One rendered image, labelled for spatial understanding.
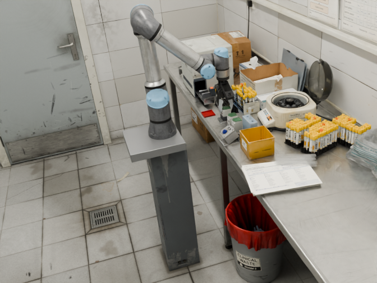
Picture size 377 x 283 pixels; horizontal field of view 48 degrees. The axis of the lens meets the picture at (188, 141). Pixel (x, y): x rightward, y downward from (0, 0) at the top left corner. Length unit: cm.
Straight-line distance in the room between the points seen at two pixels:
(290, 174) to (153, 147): 69
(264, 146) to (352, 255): 70
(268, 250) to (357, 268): 93
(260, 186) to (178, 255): 99
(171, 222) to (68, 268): 82
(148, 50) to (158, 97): 25
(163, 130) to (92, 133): 197
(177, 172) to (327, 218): 90
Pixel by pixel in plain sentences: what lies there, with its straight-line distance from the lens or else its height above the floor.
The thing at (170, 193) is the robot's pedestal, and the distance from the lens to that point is 236.
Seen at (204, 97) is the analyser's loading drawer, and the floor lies 92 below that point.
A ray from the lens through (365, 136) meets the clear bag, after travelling 202.
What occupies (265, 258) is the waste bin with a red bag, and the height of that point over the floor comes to 23.
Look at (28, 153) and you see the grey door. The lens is 418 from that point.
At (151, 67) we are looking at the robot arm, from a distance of 222.
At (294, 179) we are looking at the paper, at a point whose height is 89.
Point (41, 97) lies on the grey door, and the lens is 394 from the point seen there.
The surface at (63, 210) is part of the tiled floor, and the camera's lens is 345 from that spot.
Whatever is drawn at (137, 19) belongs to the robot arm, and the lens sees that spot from 206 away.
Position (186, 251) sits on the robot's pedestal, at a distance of 267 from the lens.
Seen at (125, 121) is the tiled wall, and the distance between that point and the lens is 415.
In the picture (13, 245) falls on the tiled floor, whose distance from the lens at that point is 330.
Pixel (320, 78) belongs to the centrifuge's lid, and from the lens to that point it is 245.
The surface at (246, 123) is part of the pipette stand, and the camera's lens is 221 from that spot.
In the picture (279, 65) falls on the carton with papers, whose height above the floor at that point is 100.
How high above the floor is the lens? 200
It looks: 30 degrees down
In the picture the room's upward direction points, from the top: 7 degrees counter-clockwise
